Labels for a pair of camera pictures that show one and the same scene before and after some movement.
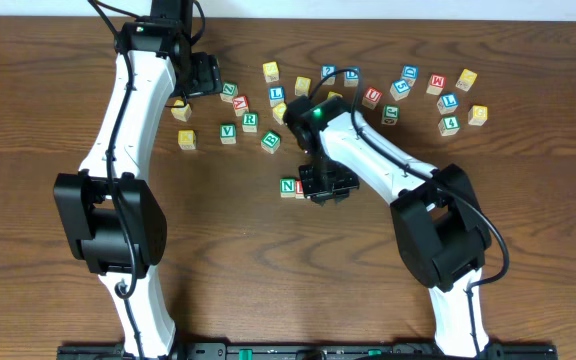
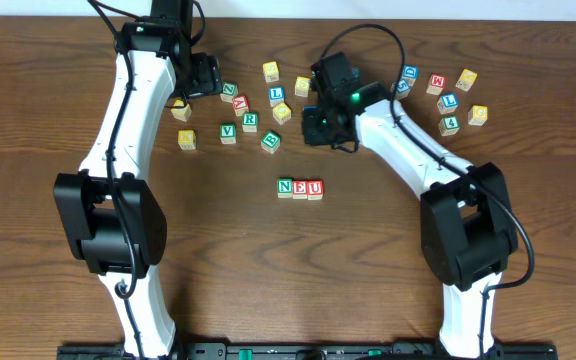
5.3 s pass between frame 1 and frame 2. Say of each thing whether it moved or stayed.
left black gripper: stayed
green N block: stayed
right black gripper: moved
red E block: stayed
